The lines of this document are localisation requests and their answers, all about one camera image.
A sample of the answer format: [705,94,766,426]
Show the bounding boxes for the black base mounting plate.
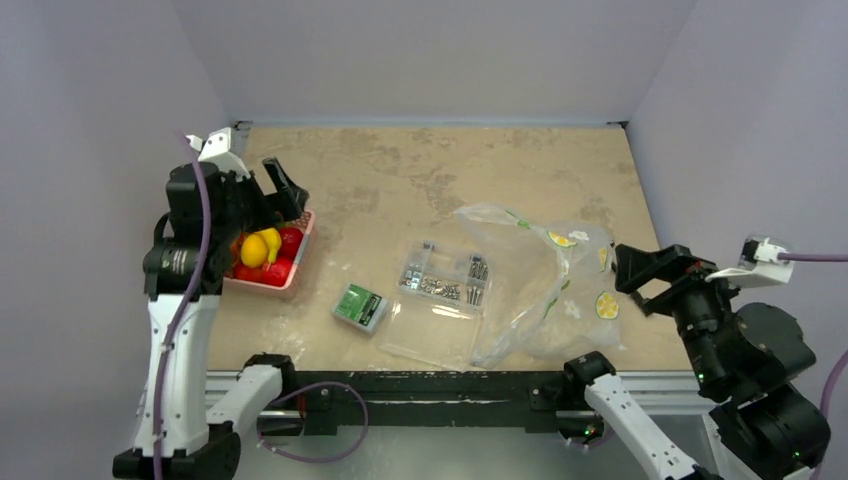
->
[258,371,612,441]

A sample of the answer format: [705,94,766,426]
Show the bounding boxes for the green circuit board case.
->
[331,283,391,337]

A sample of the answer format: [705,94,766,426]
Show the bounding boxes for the yellow fake fruit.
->
[257,228,282,264]

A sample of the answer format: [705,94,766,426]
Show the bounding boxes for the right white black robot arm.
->
[613,236,831,479]

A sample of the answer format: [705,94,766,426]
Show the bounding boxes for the yellow fake lemon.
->
[239,233,269,268]

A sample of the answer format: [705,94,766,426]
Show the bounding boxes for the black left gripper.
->
[212,157,307,244]

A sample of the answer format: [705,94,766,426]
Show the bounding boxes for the red fake apple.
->
[260,257,294,287]

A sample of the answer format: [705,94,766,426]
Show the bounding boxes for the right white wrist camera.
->
[706,235,795,289]

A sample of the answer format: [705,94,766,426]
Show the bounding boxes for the red fake strawberries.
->
[232,263,263,283]

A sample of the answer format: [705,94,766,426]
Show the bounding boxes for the red fake round fruit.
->
[278,227,305,260]

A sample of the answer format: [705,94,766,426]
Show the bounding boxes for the clear plastic screw organizer box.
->
[380,240,489,371]

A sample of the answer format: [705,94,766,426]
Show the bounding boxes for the pink plastic basket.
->
[224,209,316,299]

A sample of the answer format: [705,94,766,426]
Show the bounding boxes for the translucent printed plastic bag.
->
[454,203,621,370]

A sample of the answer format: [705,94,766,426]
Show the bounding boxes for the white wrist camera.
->
[706,235,795,289]
[183,127,250,181]

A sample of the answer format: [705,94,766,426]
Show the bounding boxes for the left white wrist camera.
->
[183,127,250,181]

